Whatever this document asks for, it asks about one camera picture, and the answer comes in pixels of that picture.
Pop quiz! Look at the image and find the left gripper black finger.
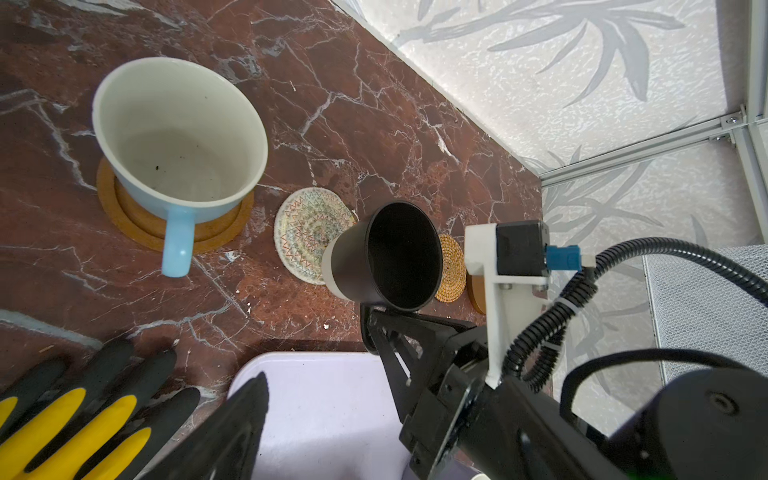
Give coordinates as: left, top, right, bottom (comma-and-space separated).
144, 373, 269, 479

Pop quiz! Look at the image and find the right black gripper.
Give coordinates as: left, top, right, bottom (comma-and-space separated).
360, 304, 624, 479

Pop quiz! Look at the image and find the tan woven rattan coaster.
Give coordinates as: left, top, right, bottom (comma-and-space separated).
435, 234, 467, 303

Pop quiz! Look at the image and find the black mug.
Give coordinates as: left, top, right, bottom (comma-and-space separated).
321, 201, 443, 312

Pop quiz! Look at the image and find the brown wooden coaster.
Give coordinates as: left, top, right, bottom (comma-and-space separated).
97, 157, 254, 254
467, 275, 487, 315

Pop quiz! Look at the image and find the white woven spiral coaster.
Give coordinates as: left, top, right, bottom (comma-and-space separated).
273, 187, 357, 285

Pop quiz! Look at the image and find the white mug blue outside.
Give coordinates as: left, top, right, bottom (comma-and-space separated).
92, 57, 269, 278

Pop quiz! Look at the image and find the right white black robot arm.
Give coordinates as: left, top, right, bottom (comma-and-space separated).
361, 306, 767, 479

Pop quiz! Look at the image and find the lavender plastic tray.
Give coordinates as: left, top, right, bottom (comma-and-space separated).
229, 352, 415, 479

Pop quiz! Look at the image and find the yellow black work glove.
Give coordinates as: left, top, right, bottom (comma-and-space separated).
1, 339, 201, 479

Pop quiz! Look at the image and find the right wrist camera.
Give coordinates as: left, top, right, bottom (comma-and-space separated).
464, 220, 596, 388

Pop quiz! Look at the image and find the white wire mesh basket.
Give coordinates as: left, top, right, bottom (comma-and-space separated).
643, 255, 767, 375

